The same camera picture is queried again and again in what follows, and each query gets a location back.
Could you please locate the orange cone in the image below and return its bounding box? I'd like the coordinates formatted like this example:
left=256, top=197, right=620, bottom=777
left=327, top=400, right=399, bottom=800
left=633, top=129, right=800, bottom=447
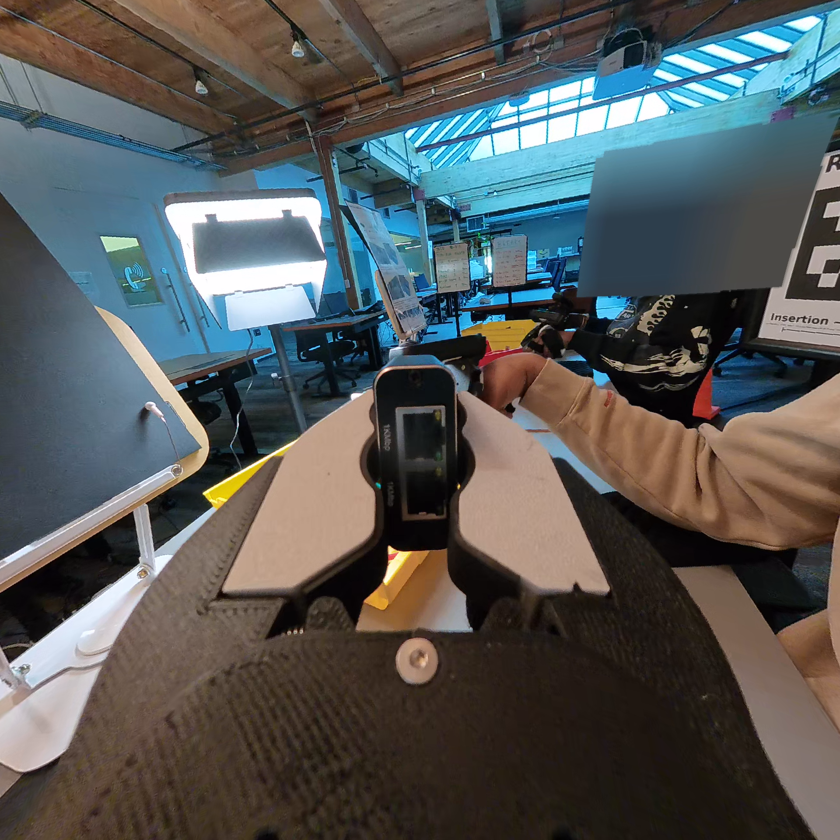
left=692, top=367, right=723, bottom=421

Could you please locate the grey ethernet adapter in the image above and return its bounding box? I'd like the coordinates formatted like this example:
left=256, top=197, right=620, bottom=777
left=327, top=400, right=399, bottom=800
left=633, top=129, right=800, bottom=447
left=373, top=356, right=457, bottom=551

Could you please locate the yellow plastic bin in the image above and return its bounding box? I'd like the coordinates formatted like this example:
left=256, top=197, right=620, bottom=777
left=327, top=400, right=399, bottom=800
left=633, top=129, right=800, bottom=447
left=202, top=440, right=427, bottom=611

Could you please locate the person's right forearm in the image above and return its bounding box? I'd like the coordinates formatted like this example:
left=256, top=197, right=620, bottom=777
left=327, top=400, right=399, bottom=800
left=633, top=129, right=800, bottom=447
left=518, top=357, right=840, bottom=552

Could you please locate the whiteboard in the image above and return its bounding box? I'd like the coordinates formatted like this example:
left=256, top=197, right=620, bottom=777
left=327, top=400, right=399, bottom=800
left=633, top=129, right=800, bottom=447
left=433, top=243, right=471, bottom=294
left=491, top=235, right=529, bottom=288

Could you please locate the black board on white stand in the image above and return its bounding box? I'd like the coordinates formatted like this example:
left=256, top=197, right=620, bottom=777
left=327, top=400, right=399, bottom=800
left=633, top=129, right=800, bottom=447
left=0, top=190, right=210, bottom=772

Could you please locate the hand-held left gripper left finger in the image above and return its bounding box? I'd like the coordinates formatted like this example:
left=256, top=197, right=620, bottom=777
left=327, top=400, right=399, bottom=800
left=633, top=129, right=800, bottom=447
left=222, top=392, right=389, bottom=599

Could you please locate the ceiling projector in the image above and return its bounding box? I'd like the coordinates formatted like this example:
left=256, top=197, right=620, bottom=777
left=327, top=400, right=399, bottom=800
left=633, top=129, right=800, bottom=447
left=594, top=26, right=660, bottom=101

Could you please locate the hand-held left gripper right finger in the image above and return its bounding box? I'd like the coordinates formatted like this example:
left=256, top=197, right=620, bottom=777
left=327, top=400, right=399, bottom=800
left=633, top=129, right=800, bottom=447
left=448, top=390, right=613, bottom=599

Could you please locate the person's right hand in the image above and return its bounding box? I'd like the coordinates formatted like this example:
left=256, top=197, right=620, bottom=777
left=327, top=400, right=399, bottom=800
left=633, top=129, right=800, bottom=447
left=481, top=353, right=550, bottom=416

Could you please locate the framed marker tag sign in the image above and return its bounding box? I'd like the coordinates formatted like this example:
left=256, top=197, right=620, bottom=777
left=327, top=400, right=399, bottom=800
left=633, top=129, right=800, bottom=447
left=742, top=151, right=840, bottom=358

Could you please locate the metal door handle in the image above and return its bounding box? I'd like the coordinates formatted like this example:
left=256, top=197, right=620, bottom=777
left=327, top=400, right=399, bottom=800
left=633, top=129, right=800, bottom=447
left=163, top=268, right=191, bottom=333

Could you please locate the studio light panel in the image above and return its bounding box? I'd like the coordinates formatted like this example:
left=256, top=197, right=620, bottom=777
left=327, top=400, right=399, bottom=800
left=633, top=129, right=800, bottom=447
left=164, top=189, right=328, bottom=434

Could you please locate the green door sign panel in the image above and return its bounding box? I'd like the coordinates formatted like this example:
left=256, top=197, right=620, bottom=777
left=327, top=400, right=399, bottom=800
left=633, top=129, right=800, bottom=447
left=100, top=235, right=165, bottom=308

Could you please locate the poster board on easel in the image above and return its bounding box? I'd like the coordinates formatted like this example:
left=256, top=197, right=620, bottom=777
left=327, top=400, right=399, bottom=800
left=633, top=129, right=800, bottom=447
left=346, top=200, right=427, bottom=339

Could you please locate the wooden desk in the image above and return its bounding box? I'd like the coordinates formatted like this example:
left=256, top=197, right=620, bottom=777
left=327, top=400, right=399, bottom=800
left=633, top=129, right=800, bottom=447
left=161, top=348, right=273, bottom=460
left=282, top=311, right=388, bottom=395

